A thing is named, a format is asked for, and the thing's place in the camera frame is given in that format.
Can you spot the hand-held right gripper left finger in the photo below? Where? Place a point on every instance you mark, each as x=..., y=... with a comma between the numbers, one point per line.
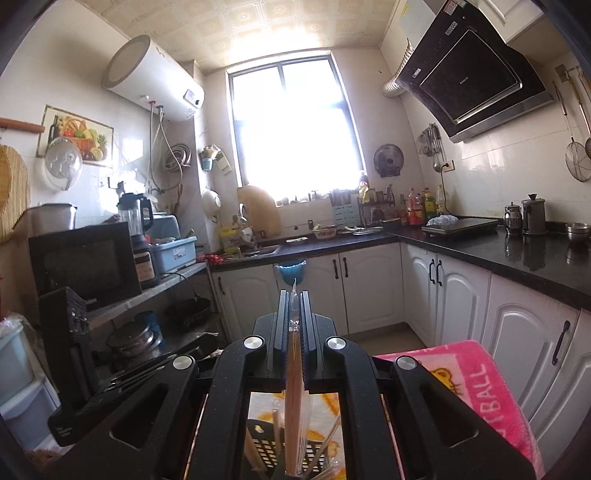
x=282, y=323

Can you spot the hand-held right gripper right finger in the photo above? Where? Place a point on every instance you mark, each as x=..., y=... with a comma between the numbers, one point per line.
x=305, y=323

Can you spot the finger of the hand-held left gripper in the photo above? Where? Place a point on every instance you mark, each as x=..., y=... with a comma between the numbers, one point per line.
x=203, y=346
x=138, y=376

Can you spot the grey plastic cutlery basket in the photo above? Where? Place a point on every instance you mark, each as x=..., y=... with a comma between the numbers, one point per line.
x=258, y=443

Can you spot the hanging metal utensils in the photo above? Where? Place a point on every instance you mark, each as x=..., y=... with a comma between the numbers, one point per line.
x=431, y=145

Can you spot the stack of steel pots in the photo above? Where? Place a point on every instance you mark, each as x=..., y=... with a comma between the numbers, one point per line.
x=134, y=341

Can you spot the black wok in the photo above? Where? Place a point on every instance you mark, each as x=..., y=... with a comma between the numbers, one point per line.
x=189, y=311

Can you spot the blue hanging bin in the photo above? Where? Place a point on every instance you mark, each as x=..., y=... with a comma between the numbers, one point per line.
x=290, y=272

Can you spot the plastic drawer unit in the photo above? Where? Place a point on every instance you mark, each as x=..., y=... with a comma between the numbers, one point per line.
x=23, y=383

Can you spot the steel shelf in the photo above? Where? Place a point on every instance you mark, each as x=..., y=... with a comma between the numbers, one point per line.
x=152, y=290

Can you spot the black microwave oven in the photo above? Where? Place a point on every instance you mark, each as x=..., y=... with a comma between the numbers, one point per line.
x=83, y=263

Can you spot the blue dish tub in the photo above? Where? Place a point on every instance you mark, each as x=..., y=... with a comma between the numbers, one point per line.
x=173, y=251

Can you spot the wooden cutting board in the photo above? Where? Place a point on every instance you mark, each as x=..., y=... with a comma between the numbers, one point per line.
x=261, y=212

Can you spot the teal knife block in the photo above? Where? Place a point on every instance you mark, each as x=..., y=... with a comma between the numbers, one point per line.
x=345, y=216

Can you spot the black blender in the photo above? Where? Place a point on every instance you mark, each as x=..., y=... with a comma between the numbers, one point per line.
x=138, y=240

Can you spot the black spice rack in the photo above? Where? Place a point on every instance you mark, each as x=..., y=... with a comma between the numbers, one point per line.
x=378, y=212

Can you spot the white hanging colander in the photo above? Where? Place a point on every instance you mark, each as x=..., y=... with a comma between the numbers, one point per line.
x=211, y=203

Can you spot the grey plastic bucket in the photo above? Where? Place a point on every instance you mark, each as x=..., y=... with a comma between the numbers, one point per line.
x=53, y=219

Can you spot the white base cabinets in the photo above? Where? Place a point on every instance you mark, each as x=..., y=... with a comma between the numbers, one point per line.
x=461, y=300

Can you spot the red label oil bottle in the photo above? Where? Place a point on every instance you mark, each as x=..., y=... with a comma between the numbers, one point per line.
x=415, y=207

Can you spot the yellow oil bottle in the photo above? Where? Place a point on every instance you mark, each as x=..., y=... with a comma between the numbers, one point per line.
x=429, y=205

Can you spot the round bamboo tray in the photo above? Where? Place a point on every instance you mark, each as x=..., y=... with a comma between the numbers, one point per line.
x=11, y=194

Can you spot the teal hanging brush caddy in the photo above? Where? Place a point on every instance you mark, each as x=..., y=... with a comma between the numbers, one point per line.
x=207, y=164

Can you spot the clear plastic bottle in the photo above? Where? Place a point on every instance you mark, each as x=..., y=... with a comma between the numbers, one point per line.
x=439, y=201

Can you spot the black induction cooker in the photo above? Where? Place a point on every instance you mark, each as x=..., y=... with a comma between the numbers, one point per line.
x=461, y=227

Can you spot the pink printed blanket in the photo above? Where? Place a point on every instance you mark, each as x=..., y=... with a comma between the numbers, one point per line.
x=480, y=392

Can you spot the kitchen window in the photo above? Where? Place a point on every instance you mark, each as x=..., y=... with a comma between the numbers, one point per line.
x=295, y=129

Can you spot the black kitchen countertop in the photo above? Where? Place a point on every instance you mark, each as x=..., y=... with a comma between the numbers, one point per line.
x=508, y=258

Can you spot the small steel kettle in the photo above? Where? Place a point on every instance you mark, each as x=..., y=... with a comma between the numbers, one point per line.
x=512, y=219

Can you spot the wooden rolling pin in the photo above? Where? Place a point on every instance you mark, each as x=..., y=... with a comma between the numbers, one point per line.
x=21, y=124

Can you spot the large steel kettle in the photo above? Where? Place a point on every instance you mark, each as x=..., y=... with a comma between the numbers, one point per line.
x=534, y=214

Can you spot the white water heater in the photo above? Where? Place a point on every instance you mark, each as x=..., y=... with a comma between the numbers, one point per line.
x=147, y=78

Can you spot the steel bowl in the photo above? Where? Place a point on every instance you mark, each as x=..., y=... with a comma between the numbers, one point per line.
x=578, y=231

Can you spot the black range hood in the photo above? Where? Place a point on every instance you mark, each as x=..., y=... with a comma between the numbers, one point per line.
x=471, y=78

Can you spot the small wall fan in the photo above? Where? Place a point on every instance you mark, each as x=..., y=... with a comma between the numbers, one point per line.
x=388, y=160

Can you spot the fruit wall picture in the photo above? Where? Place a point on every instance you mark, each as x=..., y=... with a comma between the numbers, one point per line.
x=87, y=134

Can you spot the silver vent duct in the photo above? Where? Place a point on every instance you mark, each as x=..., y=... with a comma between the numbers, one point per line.
x=395, y=78

